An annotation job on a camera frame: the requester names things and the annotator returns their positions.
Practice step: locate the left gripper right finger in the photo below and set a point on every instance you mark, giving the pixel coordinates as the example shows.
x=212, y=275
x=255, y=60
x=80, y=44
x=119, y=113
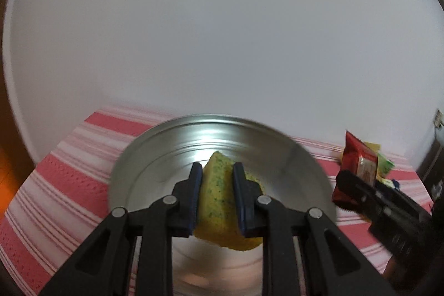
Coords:
x=304, y=253

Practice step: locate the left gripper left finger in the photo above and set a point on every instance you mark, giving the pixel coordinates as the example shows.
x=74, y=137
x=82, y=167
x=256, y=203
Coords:
x=126, y=241

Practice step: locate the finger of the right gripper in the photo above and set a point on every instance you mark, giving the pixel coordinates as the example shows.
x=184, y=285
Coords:
x=353, y=194

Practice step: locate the red snack packet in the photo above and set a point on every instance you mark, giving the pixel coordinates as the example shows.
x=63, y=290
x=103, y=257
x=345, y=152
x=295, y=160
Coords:
x=358, y=165

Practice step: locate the yellow sponge with green flecks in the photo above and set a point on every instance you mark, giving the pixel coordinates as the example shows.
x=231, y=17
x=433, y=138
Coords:
x=217, y=221

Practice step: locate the green tissue pack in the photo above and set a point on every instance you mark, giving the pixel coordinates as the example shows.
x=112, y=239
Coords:
x=385, y=166

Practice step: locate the round metal cookie tin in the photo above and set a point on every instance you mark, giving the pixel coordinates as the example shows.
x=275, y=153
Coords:
x=153, y=163

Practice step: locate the wall power socket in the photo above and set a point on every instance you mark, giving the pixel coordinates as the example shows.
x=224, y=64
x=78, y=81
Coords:
x=438, y=121

